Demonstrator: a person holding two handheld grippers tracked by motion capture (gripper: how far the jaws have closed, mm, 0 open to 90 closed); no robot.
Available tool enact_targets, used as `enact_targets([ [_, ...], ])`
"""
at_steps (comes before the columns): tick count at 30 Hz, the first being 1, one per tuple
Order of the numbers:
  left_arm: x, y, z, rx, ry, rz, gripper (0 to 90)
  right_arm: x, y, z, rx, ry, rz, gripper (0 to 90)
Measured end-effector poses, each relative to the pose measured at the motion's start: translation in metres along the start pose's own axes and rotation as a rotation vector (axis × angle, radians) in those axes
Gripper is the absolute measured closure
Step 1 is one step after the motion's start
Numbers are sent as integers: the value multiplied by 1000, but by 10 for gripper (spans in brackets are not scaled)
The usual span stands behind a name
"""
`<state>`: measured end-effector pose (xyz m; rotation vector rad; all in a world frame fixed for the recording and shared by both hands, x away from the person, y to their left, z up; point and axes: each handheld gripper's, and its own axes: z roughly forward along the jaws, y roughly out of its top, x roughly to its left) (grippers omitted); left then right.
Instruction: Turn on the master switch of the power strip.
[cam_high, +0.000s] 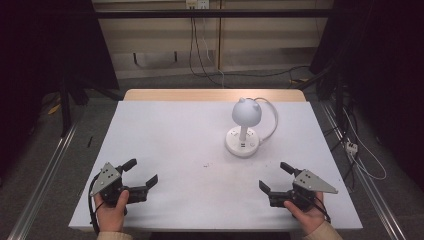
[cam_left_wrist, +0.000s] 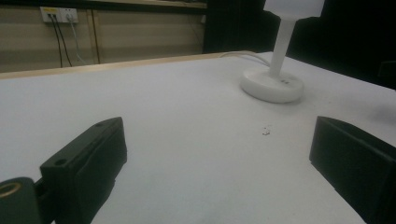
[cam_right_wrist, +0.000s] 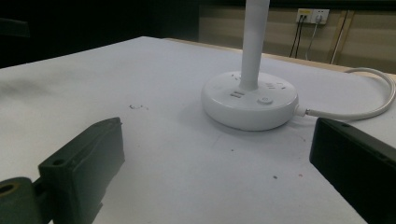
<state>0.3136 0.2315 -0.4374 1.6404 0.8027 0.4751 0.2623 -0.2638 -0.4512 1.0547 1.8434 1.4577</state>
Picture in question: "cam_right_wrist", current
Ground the white desk lamp base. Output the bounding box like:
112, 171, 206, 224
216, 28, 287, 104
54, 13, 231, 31
200, 0, 299, 132

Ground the black wall cable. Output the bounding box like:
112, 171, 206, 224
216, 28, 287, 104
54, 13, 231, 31
294, 17, 306, 59
289, 15, 304, 59

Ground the white lamp power cable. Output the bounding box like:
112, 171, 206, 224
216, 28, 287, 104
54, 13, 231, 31
293, 67, 396, 122

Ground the white wall cable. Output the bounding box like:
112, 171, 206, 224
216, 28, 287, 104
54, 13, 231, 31
304, 19, 321, 62
330, 10, 351, 65

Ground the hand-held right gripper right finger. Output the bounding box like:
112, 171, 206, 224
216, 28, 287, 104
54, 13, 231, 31
308, 117, 396, 224

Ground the white wall socket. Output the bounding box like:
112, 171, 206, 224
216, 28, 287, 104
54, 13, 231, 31
295, 7, 331, 25

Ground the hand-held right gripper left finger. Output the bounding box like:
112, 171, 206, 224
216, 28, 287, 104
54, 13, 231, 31
37, 117, 126, 224

